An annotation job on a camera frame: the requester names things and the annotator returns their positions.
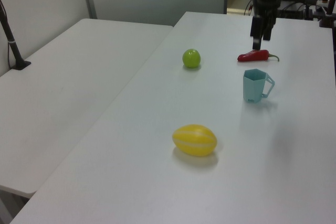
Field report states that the teal hexagonal plastic mug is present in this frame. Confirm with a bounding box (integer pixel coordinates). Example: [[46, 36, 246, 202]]
[[242, 68, 276, 103]]

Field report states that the red toy chili pepper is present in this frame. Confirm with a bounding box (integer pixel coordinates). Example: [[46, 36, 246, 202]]
[[237, 49, 280, 63]]

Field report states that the black camera pole with base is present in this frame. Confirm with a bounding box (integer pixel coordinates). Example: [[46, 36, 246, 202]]
[[0, 0, 32, 71]]

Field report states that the dark camera stand with clamp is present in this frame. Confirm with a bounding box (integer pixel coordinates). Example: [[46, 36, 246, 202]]
[[319, 0, 336, 28]]

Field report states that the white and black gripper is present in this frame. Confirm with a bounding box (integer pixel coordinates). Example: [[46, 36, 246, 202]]
[[249, 0, 284, 50]]

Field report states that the yellow striped toy melon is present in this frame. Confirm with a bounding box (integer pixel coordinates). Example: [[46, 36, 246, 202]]
[[172, 124, 218, 157]]

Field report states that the dark equipment pile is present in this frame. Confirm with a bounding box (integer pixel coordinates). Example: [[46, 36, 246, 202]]
[[277, 0, 307, 19]]

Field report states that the green toy apple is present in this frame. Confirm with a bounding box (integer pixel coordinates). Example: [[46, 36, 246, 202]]
[[182, 48, 202, 69]]

